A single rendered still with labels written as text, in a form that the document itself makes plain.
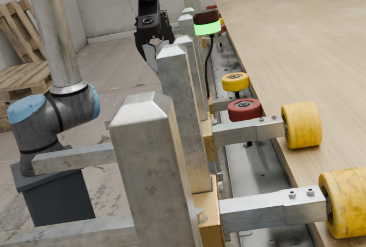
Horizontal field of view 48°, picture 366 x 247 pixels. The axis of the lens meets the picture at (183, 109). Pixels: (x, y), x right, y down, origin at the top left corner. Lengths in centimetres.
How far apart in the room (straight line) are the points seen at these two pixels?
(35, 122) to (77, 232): 110
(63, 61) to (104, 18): 738
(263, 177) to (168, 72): 81
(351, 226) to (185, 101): 24
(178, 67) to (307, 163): 33
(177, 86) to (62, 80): 119
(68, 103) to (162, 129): 143
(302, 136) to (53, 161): 45
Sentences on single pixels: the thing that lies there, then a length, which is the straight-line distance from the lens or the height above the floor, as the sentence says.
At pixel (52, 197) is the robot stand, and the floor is 51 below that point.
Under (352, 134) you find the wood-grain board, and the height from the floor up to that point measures 90.
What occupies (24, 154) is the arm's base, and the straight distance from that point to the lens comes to 169.
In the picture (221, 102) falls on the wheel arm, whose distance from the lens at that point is 125.
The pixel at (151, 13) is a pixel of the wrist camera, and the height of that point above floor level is 116.
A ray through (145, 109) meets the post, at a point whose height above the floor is 118.
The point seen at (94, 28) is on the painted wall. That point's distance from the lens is 907.
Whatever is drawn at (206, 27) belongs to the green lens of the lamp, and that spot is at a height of 110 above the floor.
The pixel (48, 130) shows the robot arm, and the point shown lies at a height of 75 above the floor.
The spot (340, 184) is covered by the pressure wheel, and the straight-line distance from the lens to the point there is 52.
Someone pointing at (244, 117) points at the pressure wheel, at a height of 89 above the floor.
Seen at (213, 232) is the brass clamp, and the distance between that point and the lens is 49.
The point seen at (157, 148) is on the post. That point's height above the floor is 115.
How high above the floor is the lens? 125
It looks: 19 degrees down
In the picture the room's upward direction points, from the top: 11 degrees counter-clockwise
